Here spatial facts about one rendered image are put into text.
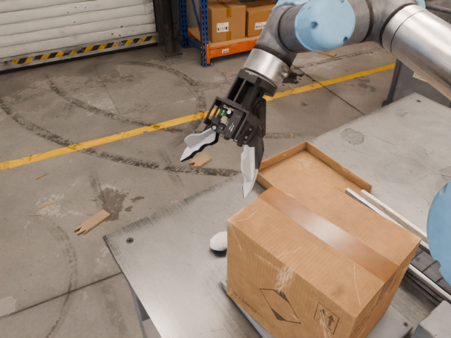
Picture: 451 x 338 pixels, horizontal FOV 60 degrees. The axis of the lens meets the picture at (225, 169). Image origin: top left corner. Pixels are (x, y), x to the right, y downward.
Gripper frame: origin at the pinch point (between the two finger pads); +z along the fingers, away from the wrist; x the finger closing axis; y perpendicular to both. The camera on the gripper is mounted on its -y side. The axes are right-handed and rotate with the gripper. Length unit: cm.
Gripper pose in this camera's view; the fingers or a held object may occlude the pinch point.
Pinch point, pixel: (212, 180)
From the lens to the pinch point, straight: 73.5
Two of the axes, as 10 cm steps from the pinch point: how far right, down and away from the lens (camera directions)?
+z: -4.7, 8.8, 0.6
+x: 8.0, 4.5, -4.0
